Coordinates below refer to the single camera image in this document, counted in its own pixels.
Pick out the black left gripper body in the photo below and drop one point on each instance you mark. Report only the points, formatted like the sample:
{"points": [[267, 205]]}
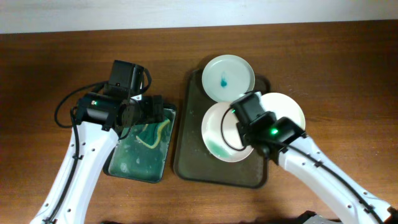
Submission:
{"points": [[157, 109]]}

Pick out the green yellow sponge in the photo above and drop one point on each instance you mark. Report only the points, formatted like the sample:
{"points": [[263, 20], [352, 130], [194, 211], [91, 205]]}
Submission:
{"points": [[151, 134]]}

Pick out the white plate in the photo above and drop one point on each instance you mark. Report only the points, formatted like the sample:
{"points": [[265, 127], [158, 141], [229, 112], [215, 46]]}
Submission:
{"points": [[220, 134], [226, 77], [284, 106]]}

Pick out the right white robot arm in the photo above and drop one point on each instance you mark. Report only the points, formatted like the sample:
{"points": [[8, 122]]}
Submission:
{"points": [[291, 148]]}

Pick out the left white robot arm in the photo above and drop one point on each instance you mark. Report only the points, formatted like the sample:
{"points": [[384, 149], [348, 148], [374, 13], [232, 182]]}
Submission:
{"points": [[99, 123]]}

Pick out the small green wash tray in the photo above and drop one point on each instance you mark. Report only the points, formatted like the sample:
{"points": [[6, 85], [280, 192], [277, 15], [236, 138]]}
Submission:
{"points": [[132, 160]]}

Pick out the large dark brown tray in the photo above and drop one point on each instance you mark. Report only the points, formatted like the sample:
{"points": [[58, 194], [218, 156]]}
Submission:
{"points": [[193, 161]]}

